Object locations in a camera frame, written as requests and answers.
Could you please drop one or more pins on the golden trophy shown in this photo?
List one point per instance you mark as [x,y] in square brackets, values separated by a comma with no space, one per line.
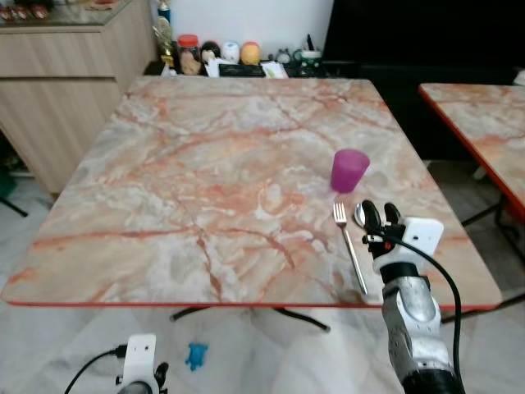
[166,45]

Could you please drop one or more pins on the silver metal spoon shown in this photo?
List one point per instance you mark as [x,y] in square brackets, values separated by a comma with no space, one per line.
[359,215]

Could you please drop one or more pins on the marble dining table red edge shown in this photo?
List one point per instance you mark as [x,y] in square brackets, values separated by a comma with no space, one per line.
[205,180]
[492,123]

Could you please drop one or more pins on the silver metal fork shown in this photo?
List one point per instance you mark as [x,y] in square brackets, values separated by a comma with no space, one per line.
[351,250]

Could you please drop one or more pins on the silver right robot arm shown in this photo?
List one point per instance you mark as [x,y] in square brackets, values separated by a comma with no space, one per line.
[414,320]

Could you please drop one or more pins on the flat black box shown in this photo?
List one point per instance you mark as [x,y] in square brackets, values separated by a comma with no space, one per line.
[240,71]

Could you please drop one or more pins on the red lid clear jar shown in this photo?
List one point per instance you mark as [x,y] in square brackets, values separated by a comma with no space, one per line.
[189,54]

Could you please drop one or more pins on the small black figurine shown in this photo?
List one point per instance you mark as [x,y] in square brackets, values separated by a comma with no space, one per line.
[210,51]

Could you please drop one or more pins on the purple plastic cup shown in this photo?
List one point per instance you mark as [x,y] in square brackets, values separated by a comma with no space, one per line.
[350,170]

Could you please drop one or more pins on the white green paper packet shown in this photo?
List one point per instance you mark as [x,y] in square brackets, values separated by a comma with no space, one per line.
[273,70]

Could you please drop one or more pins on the orange yellow round container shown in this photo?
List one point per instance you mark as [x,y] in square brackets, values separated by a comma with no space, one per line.
[250,52]

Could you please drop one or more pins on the small blue toy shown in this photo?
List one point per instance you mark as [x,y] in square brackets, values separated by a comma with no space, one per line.
[196,357]

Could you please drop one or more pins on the green white mug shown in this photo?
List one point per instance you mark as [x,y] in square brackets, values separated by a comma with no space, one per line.
[310,57]

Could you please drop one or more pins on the small red ornaments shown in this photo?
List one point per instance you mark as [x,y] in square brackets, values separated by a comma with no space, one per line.
[23,11]

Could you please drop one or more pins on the small white jar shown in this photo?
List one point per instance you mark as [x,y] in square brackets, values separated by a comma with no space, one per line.
[230,51]

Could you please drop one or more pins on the blue bottle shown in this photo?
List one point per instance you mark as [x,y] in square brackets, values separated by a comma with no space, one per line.
[164,11]

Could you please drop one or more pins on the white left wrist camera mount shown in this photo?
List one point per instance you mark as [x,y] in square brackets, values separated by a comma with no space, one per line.
[139,357]

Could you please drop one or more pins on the light wooden cabinet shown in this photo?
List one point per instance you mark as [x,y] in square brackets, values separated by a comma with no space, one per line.
[57,90]

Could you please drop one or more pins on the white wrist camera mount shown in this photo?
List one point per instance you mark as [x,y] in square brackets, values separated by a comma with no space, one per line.
[422,236]
[139,357]

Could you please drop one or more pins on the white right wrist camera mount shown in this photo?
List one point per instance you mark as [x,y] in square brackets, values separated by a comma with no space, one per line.
[422,236]

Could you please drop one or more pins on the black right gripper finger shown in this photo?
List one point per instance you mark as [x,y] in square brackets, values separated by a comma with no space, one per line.
[373,217]
[393,216]

